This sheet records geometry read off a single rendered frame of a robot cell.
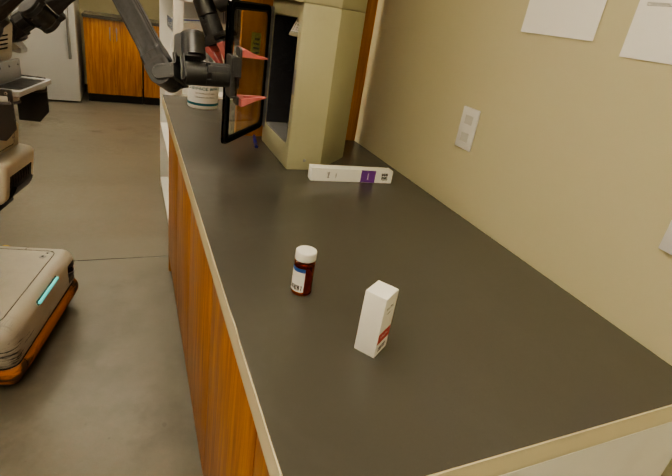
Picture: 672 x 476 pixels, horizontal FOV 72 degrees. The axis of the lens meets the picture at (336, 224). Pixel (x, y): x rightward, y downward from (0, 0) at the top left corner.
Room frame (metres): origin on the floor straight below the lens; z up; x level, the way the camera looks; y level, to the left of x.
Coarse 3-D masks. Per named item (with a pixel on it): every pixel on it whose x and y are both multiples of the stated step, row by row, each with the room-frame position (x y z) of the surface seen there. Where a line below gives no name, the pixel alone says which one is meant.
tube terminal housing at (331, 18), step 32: (288, 0) 1.50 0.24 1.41; (320, 0) 1.39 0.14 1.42; (352, 0) 1.48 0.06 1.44; (320, 32) 1.39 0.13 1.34; (352, 32) 1.52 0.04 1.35; (320, 64) 1.40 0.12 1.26; (352, 64) 1.56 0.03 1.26; (320, 96) 1.40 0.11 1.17; (288, 128) 1.39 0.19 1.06; (320, 128) 1.41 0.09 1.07; (288, 160) 1.37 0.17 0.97; (320, 160) 1.42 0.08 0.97
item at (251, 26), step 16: (240, 16) 1.41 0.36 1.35; (256, 16) 1.53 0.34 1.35; (240, 32) 1.42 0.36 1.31; (256, 32) 1.53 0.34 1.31; (256, 48) 1.54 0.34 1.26; (256, 64) 1.55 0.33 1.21; (240, 80) 1.44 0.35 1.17; (256, 80) 1.56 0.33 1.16; (224, 96) 1.34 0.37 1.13; (240, 112) 1.45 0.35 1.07; (256, 112) 1.58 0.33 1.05; (240, 128) 1.46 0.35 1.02
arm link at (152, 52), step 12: (120, 0) 1.23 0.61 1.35; (132, 0) 1.23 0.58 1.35; (120, 12) 1.22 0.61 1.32; (132, 12) 1.22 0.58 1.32; (144, 12) 1.24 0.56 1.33; (132, 24) 1.20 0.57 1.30; (144, 24) 1.20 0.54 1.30; (132, 36) 1.19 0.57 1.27; (144, 36) 1.19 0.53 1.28; (156, 36) 1.20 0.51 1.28; (144, 48) 1.17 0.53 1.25; (156, 48) 1.16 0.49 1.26; (144, 60) 1.15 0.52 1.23; (156, 60) 1.15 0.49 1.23; (168, 60) 1.19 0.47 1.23; (168, 84) 1.14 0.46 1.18; (180, 84) 1.18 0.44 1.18
